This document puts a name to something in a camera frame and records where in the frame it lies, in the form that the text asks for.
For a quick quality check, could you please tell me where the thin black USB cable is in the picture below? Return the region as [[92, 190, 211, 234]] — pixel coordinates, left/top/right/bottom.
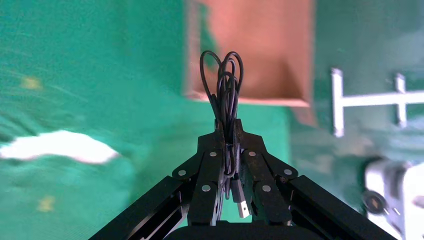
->
[[199, 50, 251, 220]]

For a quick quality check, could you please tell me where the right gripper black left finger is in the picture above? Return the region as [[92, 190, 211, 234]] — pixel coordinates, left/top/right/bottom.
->
[[172, 120, 230, 226]]

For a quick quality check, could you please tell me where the white wheeled background robot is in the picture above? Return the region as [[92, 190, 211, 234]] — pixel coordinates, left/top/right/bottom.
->
[[361, 158, 424, 240]]

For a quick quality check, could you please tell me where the green table cloth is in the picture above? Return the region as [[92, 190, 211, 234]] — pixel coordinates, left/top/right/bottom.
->
[[0, 0, 292, 240]]

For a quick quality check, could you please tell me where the white standing desk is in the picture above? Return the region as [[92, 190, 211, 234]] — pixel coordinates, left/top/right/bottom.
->
[[331, 67, 424, 138]]

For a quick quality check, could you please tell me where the open brown cardboard box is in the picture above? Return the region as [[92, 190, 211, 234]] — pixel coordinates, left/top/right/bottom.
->
[[183, 0, 317, 127]]

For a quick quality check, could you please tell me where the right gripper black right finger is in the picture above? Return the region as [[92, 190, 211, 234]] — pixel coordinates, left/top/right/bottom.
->
[[233, 118, 298, 224]]

